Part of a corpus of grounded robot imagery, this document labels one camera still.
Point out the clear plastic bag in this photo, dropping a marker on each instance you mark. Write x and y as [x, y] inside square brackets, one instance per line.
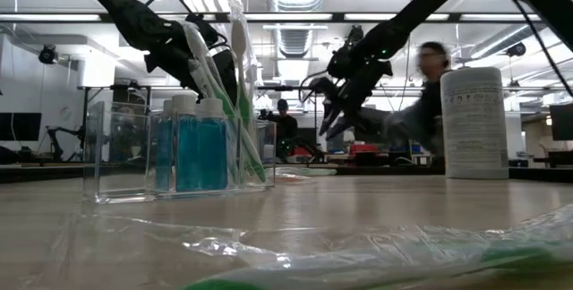
[116, 156]

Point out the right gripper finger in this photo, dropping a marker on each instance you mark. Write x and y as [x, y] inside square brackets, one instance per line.
[330, 120]
[342, 128]

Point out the black ceiling spotlight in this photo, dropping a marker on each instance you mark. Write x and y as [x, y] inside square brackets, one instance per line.
[48, 54]
[356, 34]
[517, 49]

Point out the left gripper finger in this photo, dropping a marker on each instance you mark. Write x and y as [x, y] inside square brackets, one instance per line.
[228, 75]
[190, 82]

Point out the person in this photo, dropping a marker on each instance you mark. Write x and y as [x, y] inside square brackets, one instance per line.
[286, 126]
[425, 102]

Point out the blue mouthwash bottle white cap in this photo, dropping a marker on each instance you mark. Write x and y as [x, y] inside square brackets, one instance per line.
[163, 156]
[212, 156]
[185, 156]

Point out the black stand frame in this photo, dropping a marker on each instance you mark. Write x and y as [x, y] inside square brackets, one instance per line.
[286, 88]

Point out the black monitor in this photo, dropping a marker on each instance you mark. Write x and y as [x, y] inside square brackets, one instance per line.
[561, 122]
[20, 125]

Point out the green toothbrush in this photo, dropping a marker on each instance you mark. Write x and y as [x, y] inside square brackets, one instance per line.
[242, 48]
[309, 172]
[358, 263]
[203, 68]

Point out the white wipes canister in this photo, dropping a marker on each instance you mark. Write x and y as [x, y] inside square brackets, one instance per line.
[470, 124]

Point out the black background robot arm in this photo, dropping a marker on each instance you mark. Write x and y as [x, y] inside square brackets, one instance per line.
[56, 140]

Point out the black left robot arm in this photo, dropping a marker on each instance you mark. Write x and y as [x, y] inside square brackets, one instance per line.
[121, 8]

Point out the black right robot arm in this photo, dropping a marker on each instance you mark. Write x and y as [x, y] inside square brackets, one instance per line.
[416, 8]

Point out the black overhead light bar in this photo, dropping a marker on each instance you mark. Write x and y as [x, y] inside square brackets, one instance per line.
[291, 17]

